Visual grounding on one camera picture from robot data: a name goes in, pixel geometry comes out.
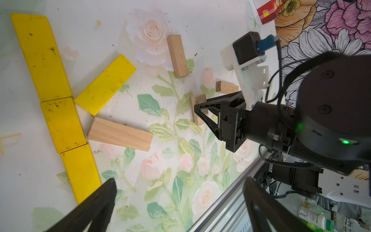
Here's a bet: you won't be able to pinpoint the red white snack box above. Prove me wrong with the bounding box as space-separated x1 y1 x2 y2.
253 0 284 25

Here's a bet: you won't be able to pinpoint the white green bottles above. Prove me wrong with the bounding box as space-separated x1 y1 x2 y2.
298 200 371 232

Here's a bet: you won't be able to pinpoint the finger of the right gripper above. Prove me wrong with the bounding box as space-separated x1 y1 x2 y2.
195 110 222 141
194 91 245 112

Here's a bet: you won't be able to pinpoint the aluminium front rail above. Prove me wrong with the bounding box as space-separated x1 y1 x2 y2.
189 157 265 232

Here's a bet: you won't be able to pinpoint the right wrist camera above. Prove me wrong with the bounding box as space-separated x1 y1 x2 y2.
220 32 281 111

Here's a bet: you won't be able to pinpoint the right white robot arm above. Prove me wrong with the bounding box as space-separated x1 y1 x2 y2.
194 52 371 176

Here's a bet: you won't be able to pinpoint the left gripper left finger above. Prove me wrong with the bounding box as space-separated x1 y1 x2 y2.
48 178 117 232

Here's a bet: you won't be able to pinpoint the yellow short block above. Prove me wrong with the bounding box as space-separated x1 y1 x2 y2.
60 144 101 204
40 97 87 153

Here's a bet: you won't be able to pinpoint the yellow long block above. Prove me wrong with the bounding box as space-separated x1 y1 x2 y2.
10 14 73 102
74 54 136 116

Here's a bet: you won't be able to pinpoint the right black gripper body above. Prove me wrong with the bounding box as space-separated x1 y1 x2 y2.
218 97 247 152

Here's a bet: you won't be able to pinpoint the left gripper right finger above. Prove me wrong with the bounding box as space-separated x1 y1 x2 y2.
243 177 312 232

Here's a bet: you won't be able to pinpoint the wooden block top edge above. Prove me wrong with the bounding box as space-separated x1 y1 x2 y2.
167 34 189 78

